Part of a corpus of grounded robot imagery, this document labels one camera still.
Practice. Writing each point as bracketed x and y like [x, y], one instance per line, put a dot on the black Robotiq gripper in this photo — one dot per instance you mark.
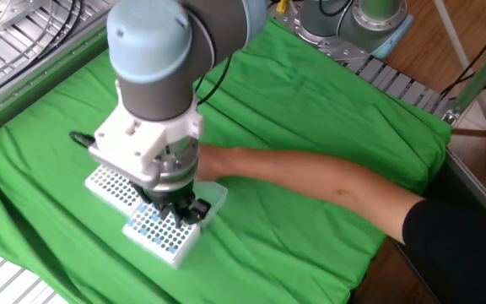
[171, 196]

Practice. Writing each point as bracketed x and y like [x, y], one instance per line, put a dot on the white pipette tip rack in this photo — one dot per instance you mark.
[165, 230]
[108, 186]

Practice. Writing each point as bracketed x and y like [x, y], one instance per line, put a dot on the clear plastic rack lid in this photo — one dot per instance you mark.
[215, 196]

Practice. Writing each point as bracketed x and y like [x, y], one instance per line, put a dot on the person's bare forearm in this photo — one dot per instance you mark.
[331, 177]

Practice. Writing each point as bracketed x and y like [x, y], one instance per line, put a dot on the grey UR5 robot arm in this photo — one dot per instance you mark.
[163, 97]

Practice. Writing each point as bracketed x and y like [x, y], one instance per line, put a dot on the person's hand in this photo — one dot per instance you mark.
[215, 162]

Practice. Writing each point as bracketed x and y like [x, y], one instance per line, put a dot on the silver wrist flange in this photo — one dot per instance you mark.
[179, 164]

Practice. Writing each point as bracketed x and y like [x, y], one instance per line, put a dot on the green table cloth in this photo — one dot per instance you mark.
[310, 105]

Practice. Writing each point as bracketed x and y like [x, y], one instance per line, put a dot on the small yellow object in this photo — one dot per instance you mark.
[282, 5]

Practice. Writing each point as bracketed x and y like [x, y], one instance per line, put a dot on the silver metal plate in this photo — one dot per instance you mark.
[11, 10]

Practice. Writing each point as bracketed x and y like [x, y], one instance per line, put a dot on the thin white pole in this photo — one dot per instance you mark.
[457, 46]

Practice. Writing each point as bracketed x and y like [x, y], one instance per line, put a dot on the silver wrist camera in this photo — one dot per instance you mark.
[116, 166]

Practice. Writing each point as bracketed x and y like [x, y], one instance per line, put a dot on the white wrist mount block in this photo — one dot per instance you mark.
[133, 139]

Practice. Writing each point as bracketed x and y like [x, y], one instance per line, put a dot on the grey aluminium frame rail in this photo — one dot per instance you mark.
[36, 80]

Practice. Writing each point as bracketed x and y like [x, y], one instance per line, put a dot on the aluminium table edge rail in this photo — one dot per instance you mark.
[471, 179]

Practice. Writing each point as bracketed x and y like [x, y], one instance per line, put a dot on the aluminium corner post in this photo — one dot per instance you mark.
[483, 73]

